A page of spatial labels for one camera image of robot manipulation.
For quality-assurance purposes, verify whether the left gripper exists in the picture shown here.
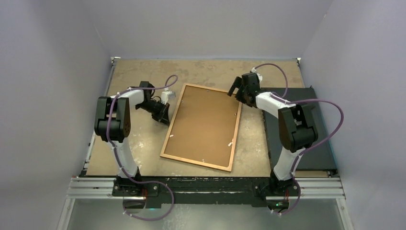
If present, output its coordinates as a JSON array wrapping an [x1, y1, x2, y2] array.
[[136, 100, 170, 127]]

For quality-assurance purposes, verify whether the wooden picture frame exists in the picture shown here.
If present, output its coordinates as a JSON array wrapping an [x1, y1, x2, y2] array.
[[159, 83, 243, 173]]

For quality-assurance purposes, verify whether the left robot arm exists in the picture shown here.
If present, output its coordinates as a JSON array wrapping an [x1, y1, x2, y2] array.
[[94, 81, 173, 196]]

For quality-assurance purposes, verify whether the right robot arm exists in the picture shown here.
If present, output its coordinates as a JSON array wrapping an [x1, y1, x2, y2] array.
[[227, 72, 318, 195]]

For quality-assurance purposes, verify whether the black mat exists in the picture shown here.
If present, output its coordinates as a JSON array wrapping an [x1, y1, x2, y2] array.
[[262, 88, 337, 173]]

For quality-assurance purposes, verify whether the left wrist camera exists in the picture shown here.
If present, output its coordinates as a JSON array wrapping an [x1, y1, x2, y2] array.
[[160, 91, 176, 104]]

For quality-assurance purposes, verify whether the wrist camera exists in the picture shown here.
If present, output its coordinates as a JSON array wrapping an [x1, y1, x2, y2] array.
[[160, 91, 176, 104], [250, 67, 263, 82]]

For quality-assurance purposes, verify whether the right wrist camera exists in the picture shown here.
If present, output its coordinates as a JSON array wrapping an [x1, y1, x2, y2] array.
[[250, 67, 263, 82]]

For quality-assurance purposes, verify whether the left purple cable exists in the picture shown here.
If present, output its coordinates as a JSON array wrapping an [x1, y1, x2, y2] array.
[[105, 75, 179, 222]]

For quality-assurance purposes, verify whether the purple cable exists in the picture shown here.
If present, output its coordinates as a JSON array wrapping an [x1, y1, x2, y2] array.
[[252, 63, 345, 217], [105, 75, 179, 222]]

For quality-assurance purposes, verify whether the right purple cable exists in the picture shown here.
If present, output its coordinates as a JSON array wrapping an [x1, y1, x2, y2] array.
[[252, 63, 345, 217]]

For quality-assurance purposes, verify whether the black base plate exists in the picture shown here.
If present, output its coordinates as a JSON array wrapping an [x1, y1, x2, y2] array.
[[112, 176, 300, 209]]

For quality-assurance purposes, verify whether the aluminium rail frame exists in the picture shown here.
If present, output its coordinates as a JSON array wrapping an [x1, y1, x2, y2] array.
[[58, 58, 353, 230]]

